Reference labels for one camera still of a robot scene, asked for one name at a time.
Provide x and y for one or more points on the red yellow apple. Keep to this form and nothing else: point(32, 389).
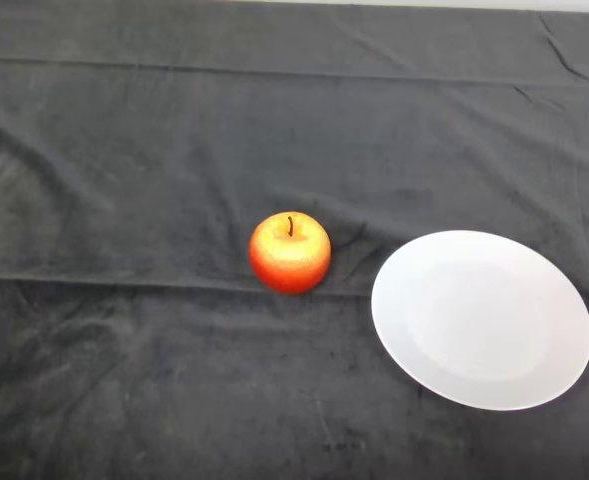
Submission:
point(290, 262)

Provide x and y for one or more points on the white round plate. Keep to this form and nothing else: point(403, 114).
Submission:
point(481, 322)

